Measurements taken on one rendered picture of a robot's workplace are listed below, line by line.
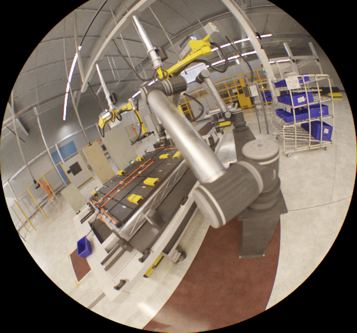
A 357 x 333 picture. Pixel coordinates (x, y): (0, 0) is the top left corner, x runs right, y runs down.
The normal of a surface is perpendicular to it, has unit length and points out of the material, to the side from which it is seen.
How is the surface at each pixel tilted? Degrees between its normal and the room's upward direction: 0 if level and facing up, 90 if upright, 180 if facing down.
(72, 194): 90
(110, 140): 90
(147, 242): 0
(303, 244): 0
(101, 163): 90
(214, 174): 47
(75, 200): 90
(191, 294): 0
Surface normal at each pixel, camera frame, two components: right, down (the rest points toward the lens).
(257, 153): -0.44, -0.81
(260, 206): -0.53, -0.61
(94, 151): 0.79, -0.11
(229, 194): -0.06, -0.49
